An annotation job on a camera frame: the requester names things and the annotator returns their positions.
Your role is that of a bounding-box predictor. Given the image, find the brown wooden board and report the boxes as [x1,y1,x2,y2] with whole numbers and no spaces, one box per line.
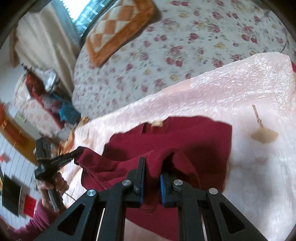
[0,104,38,165]

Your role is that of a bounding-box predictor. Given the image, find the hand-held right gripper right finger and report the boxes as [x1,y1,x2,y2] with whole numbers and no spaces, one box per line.
[159,170,266,241]

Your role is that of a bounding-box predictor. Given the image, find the floral cabinet with red trim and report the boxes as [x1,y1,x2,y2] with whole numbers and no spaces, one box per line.
[14,72,65,137]

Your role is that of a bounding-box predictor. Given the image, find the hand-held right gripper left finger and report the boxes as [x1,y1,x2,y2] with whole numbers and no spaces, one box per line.
[35,156,146,241]

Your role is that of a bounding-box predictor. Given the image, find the person's left hand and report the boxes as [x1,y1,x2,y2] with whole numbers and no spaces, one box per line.
[38,172,70,210]

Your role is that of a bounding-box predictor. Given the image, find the orange checkered plush mat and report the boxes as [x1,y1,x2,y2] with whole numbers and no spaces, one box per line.
[86,0,156,67]

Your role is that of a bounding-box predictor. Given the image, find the clear plastic bag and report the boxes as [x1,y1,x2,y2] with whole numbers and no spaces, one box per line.
[42,70,58,93]

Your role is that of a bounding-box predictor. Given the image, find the person's left forearm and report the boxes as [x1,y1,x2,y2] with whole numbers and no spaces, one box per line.
[9,199,60,241]

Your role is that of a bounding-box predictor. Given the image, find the floral quilt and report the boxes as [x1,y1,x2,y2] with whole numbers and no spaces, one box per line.
[72,0,290,120]

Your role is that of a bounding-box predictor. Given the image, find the black flat object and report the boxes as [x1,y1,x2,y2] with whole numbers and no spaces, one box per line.
[2,175,23,217]

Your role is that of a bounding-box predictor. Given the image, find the blue plastic bag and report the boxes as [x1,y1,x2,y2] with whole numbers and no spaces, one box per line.
[58,102,80,122]

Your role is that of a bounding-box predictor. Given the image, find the dark red sweater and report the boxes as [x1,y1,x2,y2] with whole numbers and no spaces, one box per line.
[74,116,233,241]

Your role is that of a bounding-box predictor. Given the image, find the pink quilted blanket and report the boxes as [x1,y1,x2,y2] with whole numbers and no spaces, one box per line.
[59,52,296,241]

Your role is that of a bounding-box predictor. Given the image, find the window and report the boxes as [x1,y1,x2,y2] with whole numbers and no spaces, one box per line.
[58,0,121,35]

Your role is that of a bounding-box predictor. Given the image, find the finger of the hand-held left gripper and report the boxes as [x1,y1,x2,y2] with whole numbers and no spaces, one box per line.
[62,153,79,164]
[67,146,85,158]

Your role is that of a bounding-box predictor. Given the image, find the beige curtain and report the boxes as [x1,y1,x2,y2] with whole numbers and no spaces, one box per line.
[10,5,81,95]

